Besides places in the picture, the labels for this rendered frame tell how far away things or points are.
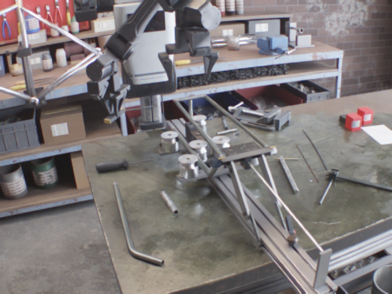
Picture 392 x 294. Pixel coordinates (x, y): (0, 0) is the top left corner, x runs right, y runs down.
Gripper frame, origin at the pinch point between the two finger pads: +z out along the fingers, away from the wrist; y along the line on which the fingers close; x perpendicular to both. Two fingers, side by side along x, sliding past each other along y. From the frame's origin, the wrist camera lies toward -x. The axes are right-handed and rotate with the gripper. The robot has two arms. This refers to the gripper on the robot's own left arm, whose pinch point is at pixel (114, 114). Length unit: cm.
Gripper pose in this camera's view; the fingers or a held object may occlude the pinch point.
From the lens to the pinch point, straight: 135.3
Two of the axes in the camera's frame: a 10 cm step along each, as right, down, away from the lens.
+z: 0.4, 9.0, 4.4
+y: 9.5, 1.0, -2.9
